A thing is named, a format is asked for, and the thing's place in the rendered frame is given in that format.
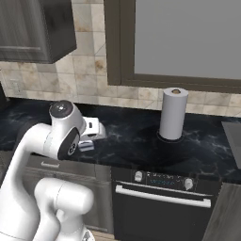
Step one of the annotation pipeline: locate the window with brown frame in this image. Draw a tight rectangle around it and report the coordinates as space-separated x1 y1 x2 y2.
103 0 241 95

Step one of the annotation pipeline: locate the dark wood base cupboard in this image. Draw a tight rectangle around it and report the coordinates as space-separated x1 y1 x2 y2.
201 182 241 241

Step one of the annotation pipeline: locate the dark wood wall cupboard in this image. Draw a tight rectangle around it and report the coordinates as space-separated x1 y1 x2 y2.
0 0 78 65

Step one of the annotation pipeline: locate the grey cupboard door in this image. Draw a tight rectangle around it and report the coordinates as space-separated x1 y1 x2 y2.
22 167 115 235

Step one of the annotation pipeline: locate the white oven knob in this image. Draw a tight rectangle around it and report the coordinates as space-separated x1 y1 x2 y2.
134 170 144 184
184 177 194 191

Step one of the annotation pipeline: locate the grey steel sink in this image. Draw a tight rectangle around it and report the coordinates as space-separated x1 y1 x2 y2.
220 120 241 170

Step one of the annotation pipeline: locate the grey drawer front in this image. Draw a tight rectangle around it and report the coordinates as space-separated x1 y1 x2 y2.
24 154 113 183

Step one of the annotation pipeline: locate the black paper towel holder base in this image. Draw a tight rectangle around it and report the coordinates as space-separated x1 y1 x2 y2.
155 129 186 145

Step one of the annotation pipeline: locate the white paper towel roll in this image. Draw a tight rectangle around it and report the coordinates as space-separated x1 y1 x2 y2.
158 87 190 141

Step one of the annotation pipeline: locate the white oven door handle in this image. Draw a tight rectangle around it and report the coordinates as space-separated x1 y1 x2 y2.
114 184 213 209

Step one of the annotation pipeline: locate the silver drawer handle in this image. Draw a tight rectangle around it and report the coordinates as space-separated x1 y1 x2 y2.
40 160 61 169

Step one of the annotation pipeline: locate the black oven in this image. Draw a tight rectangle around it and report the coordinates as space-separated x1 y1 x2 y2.
110 166 222 241

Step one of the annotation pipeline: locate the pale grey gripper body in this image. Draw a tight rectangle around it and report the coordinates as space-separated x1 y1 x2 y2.
77 122 108 153

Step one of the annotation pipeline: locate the beige wall socket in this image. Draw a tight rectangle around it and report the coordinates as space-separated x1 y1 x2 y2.
8 78 23 95

